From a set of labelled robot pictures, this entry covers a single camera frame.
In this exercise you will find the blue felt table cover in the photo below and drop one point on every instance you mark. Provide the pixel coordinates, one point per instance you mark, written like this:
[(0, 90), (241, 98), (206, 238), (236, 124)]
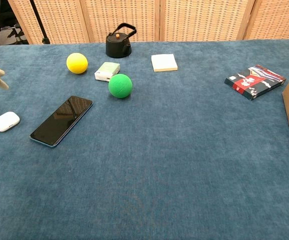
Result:
[(144, 175)]

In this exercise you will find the black smartphone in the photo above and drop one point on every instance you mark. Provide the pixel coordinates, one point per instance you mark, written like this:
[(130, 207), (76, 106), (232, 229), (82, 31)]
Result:
[(61, 121)]

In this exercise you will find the pale sticky note pad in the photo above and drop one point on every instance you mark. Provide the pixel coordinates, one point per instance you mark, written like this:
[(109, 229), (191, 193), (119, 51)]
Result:
[(164, 62)]

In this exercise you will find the black cast iron teapot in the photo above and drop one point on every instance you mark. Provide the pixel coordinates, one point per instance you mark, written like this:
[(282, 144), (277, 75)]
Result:
[(117, 48)]

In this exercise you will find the yellow foam ball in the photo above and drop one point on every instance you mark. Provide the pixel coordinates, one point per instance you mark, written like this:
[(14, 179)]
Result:
[(77, 63)]

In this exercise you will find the white earbuds case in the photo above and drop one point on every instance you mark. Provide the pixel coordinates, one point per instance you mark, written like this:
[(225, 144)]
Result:
[(5, 121)]

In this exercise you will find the green foam ball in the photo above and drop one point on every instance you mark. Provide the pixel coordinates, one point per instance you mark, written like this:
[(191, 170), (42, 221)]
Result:
[(120, 86)]

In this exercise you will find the red black card pack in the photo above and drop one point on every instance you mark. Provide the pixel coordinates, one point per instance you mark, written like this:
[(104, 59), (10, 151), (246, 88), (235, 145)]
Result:
[(254, 82)]

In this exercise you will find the black tripod stand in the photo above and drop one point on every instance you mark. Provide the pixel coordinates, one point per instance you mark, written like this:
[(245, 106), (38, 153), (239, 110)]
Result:
[(40, 23)]

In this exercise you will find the woven wicker folding screen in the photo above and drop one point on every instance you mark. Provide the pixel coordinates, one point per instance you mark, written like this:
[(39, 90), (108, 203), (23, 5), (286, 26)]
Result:
[(124, 17)]

